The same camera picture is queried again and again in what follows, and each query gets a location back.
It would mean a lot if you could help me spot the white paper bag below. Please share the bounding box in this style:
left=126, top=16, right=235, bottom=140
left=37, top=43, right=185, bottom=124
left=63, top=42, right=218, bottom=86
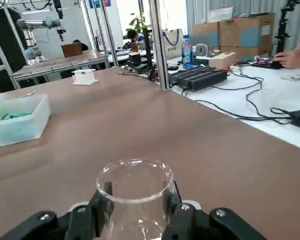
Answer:
left=163, top=28, right=184, bottom=60

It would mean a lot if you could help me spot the green cloth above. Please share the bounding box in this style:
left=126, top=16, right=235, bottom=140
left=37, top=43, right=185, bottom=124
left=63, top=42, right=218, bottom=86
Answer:
left=0, top=111, right=38, bottom=141

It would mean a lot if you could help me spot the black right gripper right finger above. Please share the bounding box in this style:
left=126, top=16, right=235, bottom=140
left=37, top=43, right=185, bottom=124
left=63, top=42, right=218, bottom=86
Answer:
left=161, top=181, right=267, bottom=240

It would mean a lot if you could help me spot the aluminium frame post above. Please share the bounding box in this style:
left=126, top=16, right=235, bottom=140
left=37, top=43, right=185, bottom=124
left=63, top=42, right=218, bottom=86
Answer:
left=149, top=0, right=171, bottom=91

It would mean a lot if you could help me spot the clear glass beaker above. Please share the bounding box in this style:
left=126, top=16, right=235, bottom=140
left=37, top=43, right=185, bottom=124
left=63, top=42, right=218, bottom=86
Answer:
left=96, top=158, right=175, bottom=240

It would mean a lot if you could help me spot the green potted plant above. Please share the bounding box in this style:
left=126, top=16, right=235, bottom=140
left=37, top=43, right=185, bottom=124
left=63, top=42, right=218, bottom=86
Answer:
left=128, top=12, right=153, bottom=34

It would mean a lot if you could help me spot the blue water bottle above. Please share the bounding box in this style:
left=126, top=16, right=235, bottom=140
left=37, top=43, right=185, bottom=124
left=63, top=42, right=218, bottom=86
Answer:
left=181, top=34, right=195, bottom=71

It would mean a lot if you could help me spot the small cardboard box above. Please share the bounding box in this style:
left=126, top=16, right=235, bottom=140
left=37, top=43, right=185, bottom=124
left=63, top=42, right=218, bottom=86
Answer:
left=209, top=51, right=237, bottom=70

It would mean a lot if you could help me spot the translucent white plastic box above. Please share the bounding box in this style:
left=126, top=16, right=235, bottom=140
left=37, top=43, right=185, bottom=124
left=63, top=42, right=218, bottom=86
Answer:
left=0, top=93, right=52, bottom=150

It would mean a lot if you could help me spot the large cardboard box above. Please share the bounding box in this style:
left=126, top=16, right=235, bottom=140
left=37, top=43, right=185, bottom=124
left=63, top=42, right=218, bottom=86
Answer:
left=192, top=12, right=275, bottom=61

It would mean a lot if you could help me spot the black tripod stand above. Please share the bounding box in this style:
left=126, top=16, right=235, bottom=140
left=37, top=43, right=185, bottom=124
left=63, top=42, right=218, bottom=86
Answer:
left=273, top=0, right=300, bottom=63

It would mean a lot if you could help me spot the brown box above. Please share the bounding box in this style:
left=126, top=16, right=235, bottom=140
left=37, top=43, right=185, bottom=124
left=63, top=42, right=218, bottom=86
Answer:
left=61, top=42, right=82, bottom=58

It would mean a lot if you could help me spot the black cable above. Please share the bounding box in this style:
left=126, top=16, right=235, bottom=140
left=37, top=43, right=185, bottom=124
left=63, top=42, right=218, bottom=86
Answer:
left=182, top=74, right=292, bottom=124

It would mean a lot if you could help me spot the white test tube rack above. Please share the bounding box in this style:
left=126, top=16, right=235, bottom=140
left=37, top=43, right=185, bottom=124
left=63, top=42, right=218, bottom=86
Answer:
left=71, top=69, right=100, bottom=86

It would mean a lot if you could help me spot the person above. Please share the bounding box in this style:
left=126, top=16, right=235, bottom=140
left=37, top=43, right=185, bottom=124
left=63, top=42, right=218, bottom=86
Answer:
left=126, top=29, right=141, bottom=49
left=72, top=39, right=89, bottom=52

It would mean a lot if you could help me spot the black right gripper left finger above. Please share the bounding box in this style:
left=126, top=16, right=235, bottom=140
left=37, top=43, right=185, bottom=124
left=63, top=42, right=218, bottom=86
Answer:
left=0, top=181, right=115, bottom=240

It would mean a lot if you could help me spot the black power supply unit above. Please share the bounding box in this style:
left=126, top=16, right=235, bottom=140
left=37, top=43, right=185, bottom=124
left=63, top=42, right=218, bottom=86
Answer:
left=169, top=66, right=228, bottom=91

